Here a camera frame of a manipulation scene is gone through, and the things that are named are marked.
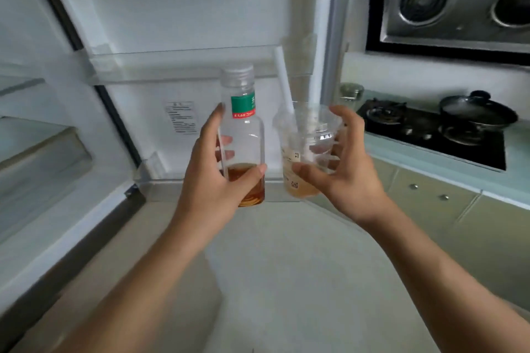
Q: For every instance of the person's left hand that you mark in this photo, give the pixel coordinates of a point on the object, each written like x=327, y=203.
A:
x=203, y=187

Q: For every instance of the person's right middle finger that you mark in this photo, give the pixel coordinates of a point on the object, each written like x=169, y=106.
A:
x=329, y=150

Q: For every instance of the steel and black range hood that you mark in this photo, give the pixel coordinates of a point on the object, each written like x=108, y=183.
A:
x=447, y=5

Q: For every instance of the small glass jar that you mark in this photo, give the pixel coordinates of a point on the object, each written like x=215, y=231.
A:
x=352, y=91

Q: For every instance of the person's left forearm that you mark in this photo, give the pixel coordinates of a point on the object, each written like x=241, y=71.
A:
x=140, y=299

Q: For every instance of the white drinking straw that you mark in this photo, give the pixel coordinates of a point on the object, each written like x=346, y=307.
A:
x=285, y=79

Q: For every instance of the clear fridge drawer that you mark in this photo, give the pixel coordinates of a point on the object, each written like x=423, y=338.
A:
x=37, y=170

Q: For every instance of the person's right forearm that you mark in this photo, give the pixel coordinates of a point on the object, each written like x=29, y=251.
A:
x=447, y=282

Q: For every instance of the pale green kitchen cabinet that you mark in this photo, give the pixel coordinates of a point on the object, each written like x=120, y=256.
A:
x=488, y=232

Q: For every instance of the black wok with lid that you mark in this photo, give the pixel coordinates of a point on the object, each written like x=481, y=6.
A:
x=476, y=112

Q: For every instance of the white printed sticker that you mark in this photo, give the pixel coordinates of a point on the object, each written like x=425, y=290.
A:
x=181, y=117

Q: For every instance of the black gas stove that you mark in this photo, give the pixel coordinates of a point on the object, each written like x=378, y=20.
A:
x=422, y=129

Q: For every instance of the person's left middle finger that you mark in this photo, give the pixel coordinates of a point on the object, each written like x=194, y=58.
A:
x=225, y=141

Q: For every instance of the glass fridge shelf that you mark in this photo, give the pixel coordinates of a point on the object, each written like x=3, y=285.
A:
x=16, y=79

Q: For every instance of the person's left thumb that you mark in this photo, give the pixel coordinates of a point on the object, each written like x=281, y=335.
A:
x=248, y=180

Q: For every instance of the person's right hand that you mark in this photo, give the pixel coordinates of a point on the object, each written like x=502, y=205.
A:
x=356, y=183

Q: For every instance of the white fridge body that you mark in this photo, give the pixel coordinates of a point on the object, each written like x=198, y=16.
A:
x=29, y=34

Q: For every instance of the clear plastic cup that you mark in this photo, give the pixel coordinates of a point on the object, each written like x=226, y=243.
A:
x=316, y=133

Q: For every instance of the clear bottle with green label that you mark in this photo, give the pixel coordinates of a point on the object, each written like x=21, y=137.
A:
x=244, y=133

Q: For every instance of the white fridge door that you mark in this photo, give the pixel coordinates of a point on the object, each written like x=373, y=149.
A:
x=165, y=5

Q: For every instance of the clear fridge door shelf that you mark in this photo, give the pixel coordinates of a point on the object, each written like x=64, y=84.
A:
x=165, y=177
x=174, y=63

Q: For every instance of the person's right thumb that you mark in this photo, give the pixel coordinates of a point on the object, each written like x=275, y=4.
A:
x=311, y=178

